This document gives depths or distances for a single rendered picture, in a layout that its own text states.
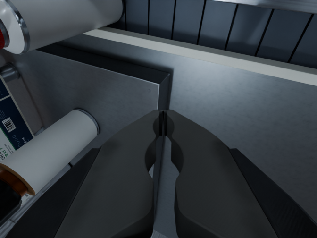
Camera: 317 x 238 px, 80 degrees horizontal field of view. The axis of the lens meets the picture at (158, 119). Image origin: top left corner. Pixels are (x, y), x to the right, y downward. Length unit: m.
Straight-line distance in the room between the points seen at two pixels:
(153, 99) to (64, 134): 0.21
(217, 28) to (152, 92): 0.15
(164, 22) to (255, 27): 0.12
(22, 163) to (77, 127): 0.12
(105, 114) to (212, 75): 0.25
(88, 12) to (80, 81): 0.21
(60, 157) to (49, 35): 0.27
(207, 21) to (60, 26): 0.17
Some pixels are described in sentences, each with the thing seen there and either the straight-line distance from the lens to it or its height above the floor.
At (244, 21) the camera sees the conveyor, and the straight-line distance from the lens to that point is 0.28.
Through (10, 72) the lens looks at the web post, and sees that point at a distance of 0.61.
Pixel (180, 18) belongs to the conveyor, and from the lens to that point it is 0.29.
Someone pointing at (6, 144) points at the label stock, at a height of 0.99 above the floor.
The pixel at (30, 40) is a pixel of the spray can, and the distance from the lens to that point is 0.22.
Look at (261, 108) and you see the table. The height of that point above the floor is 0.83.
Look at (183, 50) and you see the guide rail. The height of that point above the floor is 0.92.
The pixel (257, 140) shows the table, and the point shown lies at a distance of 0.42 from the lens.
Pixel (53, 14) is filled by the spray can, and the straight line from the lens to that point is 0.23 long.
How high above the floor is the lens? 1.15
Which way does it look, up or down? 46 degrees down
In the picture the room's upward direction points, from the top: 144 degrees counter-clockwise
